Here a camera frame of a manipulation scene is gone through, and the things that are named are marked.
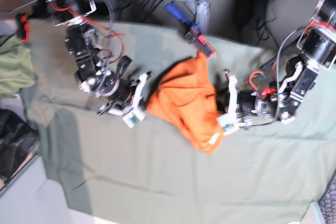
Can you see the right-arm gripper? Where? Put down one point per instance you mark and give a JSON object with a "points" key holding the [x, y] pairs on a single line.
{"points": [[122, 94]]}

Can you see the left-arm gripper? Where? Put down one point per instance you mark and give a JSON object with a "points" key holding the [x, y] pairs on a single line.
{"points": [[252, 108]]}

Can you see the orange T-shirt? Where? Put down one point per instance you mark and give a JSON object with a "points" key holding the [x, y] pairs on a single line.
{"points": [[186, 99]]}

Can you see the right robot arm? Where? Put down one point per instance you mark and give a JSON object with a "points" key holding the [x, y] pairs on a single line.
{"points": [[98, 74]]}

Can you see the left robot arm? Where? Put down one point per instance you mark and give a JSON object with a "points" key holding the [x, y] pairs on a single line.
{"points": [[317, 50]]}

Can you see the blue red bar clamp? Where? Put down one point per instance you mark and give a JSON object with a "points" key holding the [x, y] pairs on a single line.
{"points": [[191, 32]]}

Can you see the green table cloth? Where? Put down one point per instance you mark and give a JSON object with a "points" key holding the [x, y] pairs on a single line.
{"points": [[152, 174]]}

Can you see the black power adapter brick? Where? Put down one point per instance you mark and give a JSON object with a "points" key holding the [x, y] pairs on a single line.
{"points": [[242, 12]]}

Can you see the olive green garment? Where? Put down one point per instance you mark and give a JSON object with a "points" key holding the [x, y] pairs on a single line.
{"points": [[17, 69]]}

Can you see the black plastic bag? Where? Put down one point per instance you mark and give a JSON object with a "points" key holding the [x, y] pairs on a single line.
{"points": [[18, 139]]}

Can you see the red black corner clamp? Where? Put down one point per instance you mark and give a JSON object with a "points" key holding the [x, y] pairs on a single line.
{"points": [[23, 27]]}

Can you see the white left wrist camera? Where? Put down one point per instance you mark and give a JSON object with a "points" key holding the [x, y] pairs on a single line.
{"points": [[228, 123]]}

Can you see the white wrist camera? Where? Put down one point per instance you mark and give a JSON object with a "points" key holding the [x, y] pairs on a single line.
{"points": [[228, 123], [134, 116]]}

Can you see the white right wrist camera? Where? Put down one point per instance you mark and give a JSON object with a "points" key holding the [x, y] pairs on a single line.
{"points": [[134, 116]]}

